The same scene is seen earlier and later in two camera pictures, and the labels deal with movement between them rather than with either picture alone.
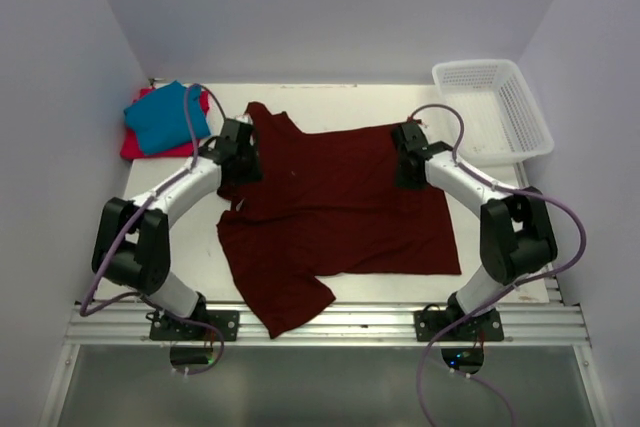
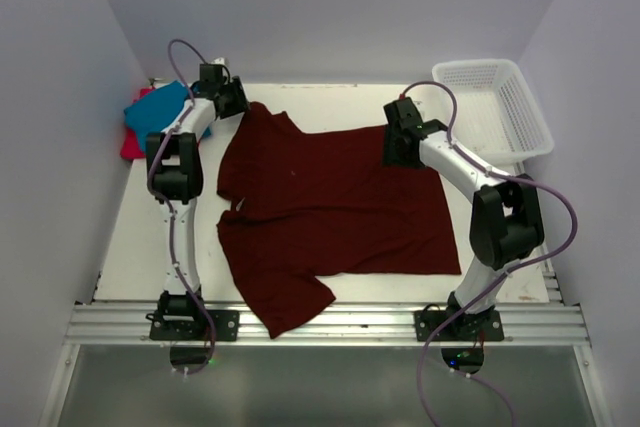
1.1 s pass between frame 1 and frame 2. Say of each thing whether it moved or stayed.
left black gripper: moved
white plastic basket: stayed
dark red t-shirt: stayed
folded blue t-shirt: stayed
